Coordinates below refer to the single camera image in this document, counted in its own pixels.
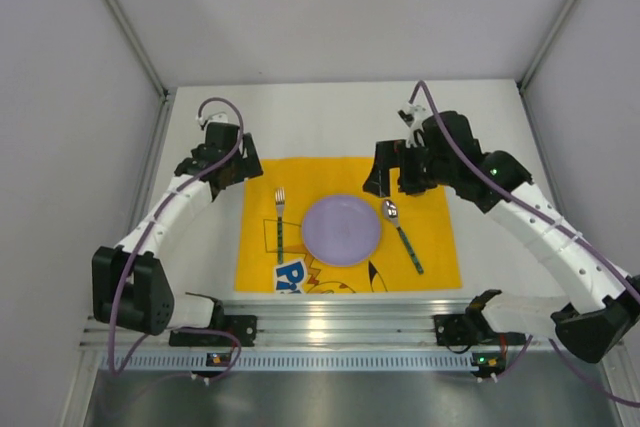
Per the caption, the fork with green handle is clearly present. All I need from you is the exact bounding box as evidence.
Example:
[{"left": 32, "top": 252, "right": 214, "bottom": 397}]
[{"left": 275, "top": 187, "right": 286, "bottom": 265}]

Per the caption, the spoon with green handle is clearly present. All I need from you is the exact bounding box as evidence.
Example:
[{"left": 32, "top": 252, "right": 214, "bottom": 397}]
[{"left": 381, "top": 199, "right": 424, "bottom": 275}]

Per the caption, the yellow Pikachu cloth placemat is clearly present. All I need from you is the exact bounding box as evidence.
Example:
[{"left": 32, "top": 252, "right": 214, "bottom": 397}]
[{"left": 235, "top": 157, "right": 462, "bottom": 294}]

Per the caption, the purple plastic plate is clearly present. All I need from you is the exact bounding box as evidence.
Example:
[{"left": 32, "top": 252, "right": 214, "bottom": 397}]
[{"left": 301, "top": 194, "right": 382, "bottom": 268}]

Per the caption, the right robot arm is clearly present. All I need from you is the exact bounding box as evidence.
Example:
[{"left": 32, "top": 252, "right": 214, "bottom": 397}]
[{"left": 363, "top": 106, "right": 639, "bottom": 364}]

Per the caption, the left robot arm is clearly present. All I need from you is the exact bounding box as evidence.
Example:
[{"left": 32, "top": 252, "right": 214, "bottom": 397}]
[{"left": 91, "top": 121, "right": 263, "bottom": 335}]

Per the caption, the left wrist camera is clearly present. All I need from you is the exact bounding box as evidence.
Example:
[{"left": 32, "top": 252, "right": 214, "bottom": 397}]
[{"left": 196, "top": 112, "right": 229, "bottom": 130}]

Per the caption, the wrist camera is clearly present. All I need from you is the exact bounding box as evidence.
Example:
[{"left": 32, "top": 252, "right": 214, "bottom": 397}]
[
  {"left": 397, "top": 104, "right": 429, "bottom": 148},
  {"left": 196, "top": 112, "right": 229, "bottom": 130}
]

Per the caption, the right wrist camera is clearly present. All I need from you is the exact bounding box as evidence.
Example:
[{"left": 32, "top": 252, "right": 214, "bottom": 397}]
[{"left": 397, "top": 104, "right": 429, "bottom": 148}]

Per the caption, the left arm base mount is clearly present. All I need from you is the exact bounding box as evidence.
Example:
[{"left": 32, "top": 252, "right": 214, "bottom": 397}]
[{"left": 169, "top": 315, "right": 258, "bottom": 348}]

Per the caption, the aluminium front rail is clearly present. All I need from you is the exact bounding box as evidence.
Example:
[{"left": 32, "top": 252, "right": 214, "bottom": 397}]
[{"left": 79, "top": 299, "right": 624, "bottom": 351}]

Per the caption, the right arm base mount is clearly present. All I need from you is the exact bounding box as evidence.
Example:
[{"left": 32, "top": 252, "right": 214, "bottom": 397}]
[{"left": 433, "top": 289, "right": 526, "bottom": 354}]

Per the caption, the left aluminium frame post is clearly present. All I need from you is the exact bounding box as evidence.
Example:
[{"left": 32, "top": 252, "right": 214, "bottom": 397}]
[{"left": 102, "top": 0, "right": 169, "bottom": 99}]

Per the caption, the grey slotted cable duct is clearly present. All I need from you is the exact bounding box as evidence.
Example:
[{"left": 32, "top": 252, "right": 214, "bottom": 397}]
[{"left": 125, "top": 351, "right": 505, "bottom": 375}]

